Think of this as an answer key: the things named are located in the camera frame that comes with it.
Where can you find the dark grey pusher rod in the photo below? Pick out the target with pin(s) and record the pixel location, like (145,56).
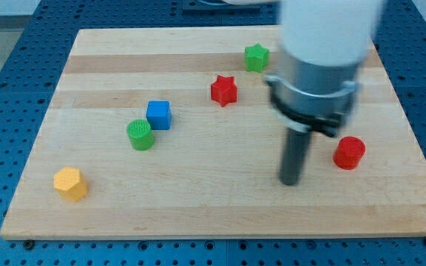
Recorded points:
(294,155)

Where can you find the yellow hexagon block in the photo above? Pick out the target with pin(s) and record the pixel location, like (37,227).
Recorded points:
(71,184)

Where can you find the green star block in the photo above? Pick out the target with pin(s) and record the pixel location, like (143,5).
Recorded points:
(256,58)

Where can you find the green cylinder block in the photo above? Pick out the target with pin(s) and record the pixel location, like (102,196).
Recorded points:
(140,135)

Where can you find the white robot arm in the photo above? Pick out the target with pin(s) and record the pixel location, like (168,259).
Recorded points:
(322,44)

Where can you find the red star block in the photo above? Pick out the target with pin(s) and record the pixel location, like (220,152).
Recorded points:
(224,90)

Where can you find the red cylinder block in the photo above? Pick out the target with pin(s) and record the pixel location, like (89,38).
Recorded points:
(349,152)

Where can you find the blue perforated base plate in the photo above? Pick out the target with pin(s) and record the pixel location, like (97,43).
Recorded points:
(34,66)

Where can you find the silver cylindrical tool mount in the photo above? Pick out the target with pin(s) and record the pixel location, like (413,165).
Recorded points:
(313,97)

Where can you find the blue cube block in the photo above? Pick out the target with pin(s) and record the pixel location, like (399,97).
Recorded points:
(159,115)

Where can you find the light wooden board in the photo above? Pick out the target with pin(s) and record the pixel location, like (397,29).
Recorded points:
(213,175)

